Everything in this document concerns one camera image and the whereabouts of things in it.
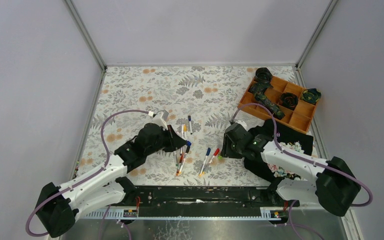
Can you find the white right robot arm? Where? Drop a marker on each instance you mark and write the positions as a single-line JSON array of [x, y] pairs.
[[326, 182]]

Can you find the white slotted cable duct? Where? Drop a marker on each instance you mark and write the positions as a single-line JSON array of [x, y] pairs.
[[252, 214]]

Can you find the clear pen orange end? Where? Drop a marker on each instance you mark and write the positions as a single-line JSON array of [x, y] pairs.
[[179, 164]]

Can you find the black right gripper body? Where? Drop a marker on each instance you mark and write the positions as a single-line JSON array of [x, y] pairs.
[[227, 143]]

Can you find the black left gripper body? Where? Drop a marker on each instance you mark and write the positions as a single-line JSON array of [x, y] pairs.
[[170, 139]]

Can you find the dark rolled flower in tray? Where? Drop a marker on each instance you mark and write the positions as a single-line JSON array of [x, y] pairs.
[[288, 100]]

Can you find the dark patterned fabric roll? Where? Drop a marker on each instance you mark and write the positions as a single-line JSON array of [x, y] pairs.
[[258, 90]]

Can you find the floral patterned table mat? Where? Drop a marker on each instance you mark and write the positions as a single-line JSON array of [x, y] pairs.
[[209, 94]]

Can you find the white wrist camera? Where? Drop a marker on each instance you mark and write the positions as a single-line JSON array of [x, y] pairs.
[[241, 122], [159, 118]]

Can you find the white pen yellow cap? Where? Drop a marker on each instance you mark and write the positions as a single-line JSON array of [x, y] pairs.
[[185, 131]]

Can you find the dark green rolled flower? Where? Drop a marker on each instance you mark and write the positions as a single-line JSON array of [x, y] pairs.
[[311, 95]]

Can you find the white pen blue end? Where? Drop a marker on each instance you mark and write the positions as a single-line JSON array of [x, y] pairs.
[[205, 160]]

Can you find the dark rolled fabric flower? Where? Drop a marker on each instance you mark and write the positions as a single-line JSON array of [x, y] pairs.
[[263, 75]]

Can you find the wooden compartment tray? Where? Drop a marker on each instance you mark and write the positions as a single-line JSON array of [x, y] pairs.
[[300, 119]]

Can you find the black floral cloth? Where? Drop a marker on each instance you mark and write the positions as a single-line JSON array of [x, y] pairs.
[[287, 138]]

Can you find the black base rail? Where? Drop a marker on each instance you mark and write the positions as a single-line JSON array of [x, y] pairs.
[[171, 198]]

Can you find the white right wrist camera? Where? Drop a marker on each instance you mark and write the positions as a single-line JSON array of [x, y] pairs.
[[241, 122]]

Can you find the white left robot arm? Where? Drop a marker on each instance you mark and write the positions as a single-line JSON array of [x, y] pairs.
[[59, 207]]

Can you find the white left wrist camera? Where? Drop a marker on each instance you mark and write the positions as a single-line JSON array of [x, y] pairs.
[[159, 118]]

